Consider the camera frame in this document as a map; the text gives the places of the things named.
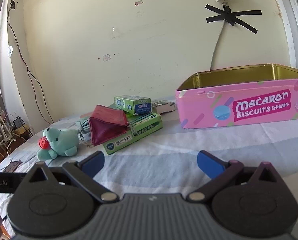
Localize white wall cable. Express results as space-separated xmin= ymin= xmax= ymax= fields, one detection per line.
xmin=210 ymin=2 xmax=227 ymax=70

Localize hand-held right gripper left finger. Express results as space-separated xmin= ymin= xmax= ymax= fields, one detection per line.
xmin=21 ymin=151 xmax=120 ymax=203

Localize large green medicine box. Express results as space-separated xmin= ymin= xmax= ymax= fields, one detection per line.
xmin=103 ymin=113 xmax=163 ymax=156

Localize white window frame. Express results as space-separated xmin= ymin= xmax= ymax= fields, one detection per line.
xmin=269 ymin=0 xmax=298 ymax=72

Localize teal zip coin pouch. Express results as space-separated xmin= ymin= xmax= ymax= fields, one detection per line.
xmin=76 ymin=119 xmax=92 ymax=142

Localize black wall cable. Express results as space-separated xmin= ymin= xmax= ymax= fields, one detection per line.
xmin=6 ymin=0 xmax=55 ymax=125

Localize teal plush toy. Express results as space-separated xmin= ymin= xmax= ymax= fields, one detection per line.
xmin=36 ymin=127 xmax=80 ymax=161

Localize small green box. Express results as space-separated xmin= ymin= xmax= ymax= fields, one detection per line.
xmin=114 ymin=95 xmax=152 ymax=116

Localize crossed black tape strips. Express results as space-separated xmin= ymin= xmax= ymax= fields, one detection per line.
xmin=205 ymin=4 xmax=262 ymax=35

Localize pink biscuit tin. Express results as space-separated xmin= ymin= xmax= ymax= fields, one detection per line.
xmin=175 ymin=63 xmax=298 ymax=130

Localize striped bed sheet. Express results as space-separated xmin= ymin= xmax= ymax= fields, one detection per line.
xmin=4 ymin=92 xmax=298 ymax=240

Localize red leather pouch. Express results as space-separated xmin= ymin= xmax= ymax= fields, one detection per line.
xmin=89 ymin=104 xmax=131 ymax=147

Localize dark flat device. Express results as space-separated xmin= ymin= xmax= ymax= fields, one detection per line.
xmin=3 ymin=160 xmax=22 ymax=173

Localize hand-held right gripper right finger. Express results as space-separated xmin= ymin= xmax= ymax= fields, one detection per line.
xmin=186 ymin=150 xmax=282 ymax=203

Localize patterned tissue pack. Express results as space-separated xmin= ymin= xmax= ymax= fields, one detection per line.
xmin=151 ymin=99 xmax=176 ymax=114

